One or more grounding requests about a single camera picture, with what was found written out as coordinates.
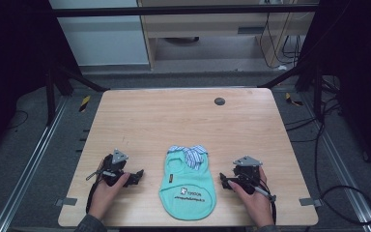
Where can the yellow black tape marker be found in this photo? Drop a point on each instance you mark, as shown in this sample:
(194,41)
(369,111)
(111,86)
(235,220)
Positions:
(84,103)
(291,100)

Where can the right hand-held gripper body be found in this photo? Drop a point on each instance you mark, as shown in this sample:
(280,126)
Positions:
(247,170)

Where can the black upright stand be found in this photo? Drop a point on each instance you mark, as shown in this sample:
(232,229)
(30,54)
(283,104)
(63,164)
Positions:
(318,96)
(50,96)

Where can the black horizontal frame bar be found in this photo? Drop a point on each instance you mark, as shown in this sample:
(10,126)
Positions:
(174,11)

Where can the white cabinet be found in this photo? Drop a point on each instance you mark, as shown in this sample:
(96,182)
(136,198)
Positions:
(103,38)

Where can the person's left hand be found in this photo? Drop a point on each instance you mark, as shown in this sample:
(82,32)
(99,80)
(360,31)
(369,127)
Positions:
(104,196)

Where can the mint green pet shirt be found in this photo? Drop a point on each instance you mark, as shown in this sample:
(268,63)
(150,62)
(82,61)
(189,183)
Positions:
(186,190)

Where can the aluminium floor rail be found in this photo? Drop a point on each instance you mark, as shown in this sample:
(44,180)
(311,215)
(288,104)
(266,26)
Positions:
(341,167)
(29,167)

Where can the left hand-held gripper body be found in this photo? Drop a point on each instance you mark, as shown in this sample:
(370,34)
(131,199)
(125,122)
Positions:
(113,166)

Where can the person's right hand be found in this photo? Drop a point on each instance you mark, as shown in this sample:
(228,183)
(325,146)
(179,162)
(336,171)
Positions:
(256,204)

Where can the dark curtain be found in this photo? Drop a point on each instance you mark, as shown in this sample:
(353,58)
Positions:
(13,48)
(360,64)

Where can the round grey table grommet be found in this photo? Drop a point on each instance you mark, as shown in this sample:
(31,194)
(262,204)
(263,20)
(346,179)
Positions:
(219,101)

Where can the black diagonal frame strut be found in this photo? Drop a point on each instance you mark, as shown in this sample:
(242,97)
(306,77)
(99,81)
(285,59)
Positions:
(83,79)
(283,77)

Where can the grey metal table bracket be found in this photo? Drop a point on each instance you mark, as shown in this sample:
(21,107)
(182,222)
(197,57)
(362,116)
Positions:
(66,201)
(309,202)

